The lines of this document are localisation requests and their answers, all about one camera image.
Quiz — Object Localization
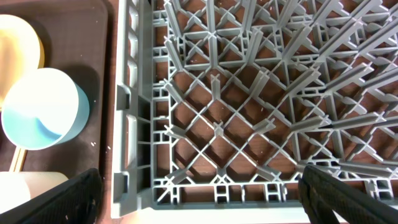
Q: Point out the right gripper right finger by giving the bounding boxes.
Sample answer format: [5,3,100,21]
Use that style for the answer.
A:
[298,165,397,223]

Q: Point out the dark brown serving tray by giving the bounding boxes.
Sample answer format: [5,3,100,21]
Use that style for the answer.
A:
[0,0,121,194]

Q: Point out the pale green cup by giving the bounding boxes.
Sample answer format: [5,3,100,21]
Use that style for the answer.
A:
[0,172,68,213]

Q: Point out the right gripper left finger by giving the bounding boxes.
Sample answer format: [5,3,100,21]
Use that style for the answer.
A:
[1,168,103,224]

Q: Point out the grey dishwasher rack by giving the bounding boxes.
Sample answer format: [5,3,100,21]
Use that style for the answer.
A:
[111,0,397,222]

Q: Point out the light blue bowl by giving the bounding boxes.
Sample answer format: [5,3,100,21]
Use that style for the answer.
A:
[1,68,90,151]

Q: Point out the yellow plate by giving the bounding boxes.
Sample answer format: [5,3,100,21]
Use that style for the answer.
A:
[1,14,45,103]

